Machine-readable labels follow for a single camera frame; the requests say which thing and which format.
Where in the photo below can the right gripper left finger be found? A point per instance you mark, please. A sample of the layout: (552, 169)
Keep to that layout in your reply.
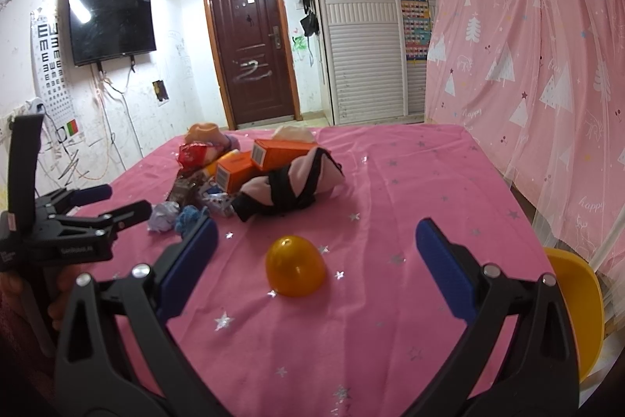
(93, 373)

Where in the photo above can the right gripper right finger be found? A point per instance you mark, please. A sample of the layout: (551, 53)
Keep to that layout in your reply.
(539, 375)

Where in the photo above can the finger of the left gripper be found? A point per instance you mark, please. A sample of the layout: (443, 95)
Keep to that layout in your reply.
(123, 218)
(63, 200)

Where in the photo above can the small orange carton box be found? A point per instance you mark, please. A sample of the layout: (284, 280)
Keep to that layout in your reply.
(235, 169)

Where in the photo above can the long orange carton box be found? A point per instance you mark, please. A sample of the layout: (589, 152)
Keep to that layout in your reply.
(269, 155)

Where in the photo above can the cream paper ball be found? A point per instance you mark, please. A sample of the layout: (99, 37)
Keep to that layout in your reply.
(294, 133)

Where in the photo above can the pink and black sock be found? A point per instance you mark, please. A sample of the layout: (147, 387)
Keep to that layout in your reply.
(290, 188)

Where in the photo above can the yellow trash bin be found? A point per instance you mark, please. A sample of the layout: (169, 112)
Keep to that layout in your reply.
(583, 296)

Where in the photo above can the person's left hand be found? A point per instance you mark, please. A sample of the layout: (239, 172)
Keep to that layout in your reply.
(12, 288)

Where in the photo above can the white crumpled paper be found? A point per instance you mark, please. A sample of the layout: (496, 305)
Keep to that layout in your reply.
(163, 217)

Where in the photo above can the blue crumpled cloth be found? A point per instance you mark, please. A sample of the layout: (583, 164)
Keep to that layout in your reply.
(187, 219)

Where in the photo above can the dark brown snack wrapper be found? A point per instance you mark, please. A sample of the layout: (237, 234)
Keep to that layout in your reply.
(186, 189)

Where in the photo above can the eye chart poster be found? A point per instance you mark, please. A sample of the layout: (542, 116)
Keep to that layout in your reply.
(50, 80)

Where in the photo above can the red snack wrapper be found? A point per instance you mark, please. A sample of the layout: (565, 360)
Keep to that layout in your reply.
(197, 155)

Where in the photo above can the yellow plastic egg shell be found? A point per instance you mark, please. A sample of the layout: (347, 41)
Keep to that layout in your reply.
(294, 267)

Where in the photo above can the pink star tablecloth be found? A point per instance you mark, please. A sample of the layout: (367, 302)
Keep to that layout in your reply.
(371, 338)

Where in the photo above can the dark brown door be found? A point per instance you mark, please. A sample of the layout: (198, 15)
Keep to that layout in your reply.
(253, 62)

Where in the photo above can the pink tree-print bed curtain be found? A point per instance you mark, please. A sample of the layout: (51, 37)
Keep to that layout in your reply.
(539, 84)

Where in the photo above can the white louvered wardrobe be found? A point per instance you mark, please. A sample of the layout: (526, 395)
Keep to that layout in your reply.
(367, 78)

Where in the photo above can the wall-mounted black television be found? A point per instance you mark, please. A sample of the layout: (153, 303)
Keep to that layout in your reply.
(108, 29)

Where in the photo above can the colourful wall chart poster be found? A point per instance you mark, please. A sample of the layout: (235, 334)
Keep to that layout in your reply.
(417, 25)

